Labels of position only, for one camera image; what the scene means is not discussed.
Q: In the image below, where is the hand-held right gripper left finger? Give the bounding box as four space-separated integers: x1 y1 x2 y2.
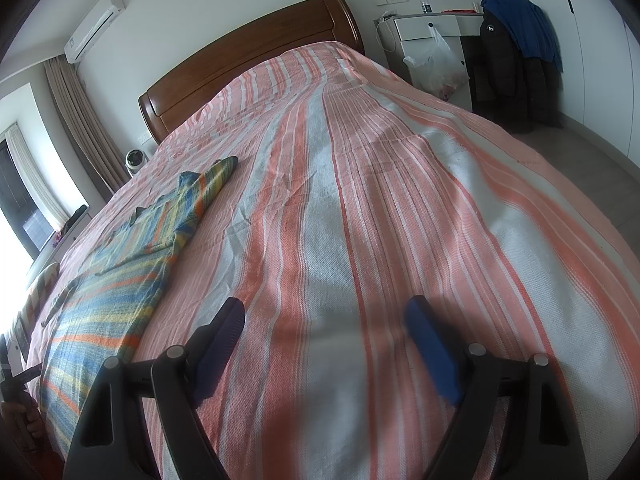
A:
62 296 246 480

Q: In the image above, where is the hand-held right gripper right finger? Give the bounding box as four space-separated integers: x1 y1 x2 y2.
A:
404 295 587 480

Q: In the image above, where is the multicolour striped shirt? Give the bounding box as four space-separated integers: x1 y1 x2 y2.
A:
39 156 240 461

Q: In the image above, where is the person's left hand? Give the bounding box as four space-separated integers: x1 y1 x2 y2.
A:
0 392 47 456

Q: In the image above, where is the striped cushion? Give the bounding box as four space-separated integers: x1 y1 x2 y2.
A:
22 260 61 321

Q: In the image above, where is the pink striped bed cover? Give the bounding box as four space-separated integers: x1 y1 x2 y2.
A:
25 42 640 480

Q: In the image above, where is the white window cabinet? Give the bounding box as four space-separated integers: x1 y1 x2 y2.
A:
32 205 93 281

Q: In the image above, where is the window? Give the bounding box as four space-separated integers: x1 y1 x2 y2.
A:
0 140 56 256

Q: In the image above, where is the white sheer curtain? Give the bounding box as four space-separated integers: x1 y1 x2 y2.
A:
2 125 71 231

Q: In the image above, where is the small white fan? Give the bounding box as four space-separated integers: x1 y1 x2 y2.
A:
125 147 151 177

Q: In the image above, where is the beige curtain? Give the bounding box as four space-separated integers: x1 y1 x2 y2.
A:
44 55 132 196

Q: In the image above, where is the white plastic bag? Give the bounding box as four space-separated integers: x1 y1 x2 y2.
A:
403 24 471 101

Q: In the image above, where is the black jacket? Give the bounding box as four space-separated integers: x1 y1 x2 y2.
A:
470 12 563 133

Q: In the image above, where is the brown wooden headboard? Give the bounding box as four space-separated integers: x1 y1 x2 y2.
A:
138 0 366 146

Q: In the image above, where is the white desk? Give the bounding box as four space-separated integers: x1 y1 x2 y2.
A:
377 10 486 111

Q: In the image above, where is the blue garment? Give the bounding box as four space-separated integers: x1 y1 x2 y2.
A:
481 0 563 73

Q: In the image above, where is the white wardrobe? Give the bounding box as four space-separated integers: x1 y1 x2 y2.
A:
482 0 640 161

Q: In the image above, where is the white air conditioner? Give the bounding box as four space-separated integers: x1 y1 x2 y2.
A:
63 0 126 64

